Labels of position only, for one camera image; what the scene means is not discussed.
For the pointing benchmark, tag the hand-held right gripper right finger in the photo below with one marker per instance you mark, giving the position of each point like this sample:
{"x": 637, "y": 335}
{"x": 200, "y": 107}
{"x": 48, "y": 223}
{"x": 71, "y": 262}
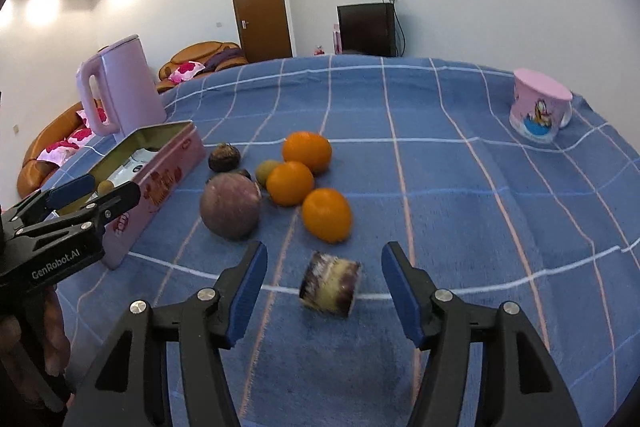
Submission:
{"x": 400, "y": 292}

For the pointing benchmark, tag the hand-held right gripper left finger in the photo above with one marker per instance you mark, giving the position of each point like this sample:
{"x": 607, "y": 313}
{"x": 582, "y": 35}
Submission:
{"x": 247, "y": 292}

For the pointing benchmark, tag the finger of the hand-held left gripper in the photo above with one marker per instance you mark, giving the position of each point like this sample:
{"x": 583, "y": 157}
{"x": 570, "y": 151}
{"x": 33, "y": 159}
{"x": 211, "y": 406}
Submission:
{"x": 72, "y": 192}
{"x": 117, "y": 199}

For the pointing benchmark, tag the small green fruit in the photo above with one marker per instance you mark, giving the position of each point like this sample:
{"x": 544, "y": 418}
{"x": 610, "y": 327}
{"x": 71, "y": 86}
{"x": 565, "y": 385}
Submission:
{"x": 103, "y": 185}

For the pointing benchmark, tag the pink tin box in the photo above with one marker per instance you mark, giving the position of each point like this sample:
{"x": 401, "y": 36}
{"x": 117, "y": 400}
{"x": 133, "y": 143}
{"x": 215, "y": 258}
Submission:
{"x": 165, "y": 177}

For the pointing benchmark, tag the sugarcane piece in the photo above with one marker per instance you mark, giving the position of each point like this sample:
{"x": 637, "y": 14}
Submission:
{"x": 330, "y": 289}

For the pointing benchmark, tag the purple passion fruit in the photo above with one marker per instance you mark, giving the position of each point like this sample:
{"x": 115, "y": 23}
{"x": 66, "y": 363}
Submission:
{"x": 230, "y": 206}

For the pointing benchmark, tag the orange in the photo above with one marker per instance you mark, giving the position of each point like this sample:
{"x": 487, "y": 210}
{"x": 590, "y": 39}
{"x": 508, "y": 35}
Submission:
{"x": 290, "y": 183}
{"x": 306, "y": 152}
{"x": 326, "y": 214}

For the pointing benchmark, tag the person's left hand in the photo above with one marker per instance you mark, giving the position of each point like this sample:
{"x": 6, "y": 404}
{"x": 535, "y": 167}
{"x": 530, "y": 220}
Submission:
{"x": 53, "y": 332}

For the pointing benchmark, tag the white packet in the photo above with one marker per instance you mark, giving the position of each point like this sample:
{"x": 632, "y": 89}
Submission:
{"x": 132, "y": 164}

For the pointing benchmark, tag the pink floral cushion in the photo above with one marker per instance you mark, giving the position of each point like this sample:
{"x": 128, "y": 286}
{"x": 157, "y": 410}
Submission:
{"x": 52, "y": 153}
{"x": 80, "y": 135}
{"x": 186, "y": 71}

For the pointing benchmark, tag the long brown leather sofa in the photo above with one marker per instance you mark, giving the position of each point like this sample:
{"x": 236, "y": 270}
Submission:
{"x": 30, "y": 172}

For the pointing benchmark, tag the blue checked blanket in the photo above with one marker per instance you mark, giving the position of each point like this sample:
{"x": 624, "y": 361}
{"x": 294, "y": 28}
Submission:
{"x": 450, "y": 207}

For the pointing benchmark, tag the pink electric kettle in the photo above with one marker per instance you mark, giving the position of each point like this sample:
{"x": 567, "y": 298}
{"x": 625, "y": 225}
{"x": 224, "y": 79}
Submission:
{"x": 130, "y": 87}

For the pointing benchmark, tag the small dark water chestnut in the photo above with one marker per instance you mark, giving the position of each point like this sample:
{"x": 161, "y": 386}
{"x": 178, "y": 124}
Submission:
{"x": 243, "y": 173}

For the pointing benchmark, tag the yellow-green kiwi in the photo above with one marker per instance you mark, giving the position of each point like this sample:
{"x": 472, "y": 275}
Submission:
{"x": 265, "y": 169}

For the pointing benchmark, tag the small brown leather sofa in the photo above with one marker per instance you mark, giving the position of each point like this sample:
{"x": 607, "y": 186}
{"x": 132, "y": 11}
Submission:
{"x": 200, "y": 54}

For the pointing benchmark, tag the purple cloth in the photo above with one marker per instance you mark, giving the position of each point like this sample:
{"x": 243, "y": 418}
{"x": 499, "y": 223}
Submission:
{"x": 222, "y": 57}

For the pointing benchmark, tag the pink cartoon mug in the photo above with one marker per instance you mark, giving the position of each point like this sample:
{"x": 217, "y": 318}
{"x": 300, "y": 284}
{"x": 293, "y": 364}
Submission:
{"x": 537, "y": 109}

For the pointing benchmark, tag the brown wooden door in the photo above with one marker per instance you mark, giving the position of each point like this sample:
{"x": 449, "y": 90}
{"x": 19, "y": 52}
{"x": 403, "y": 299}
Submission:
{"x": 261, "y": 12}

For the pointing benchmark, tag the pink box beside television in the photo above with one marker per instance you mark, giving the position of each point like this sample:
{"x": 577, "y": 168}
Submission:
{"x": 336, "y": 38}

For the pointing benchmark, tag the black television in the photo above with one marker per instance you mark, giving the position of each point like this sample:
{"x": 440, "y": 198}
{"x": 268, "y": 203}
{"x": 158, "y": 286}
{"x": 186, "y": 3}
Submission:
{"x": 366, "y": 29}

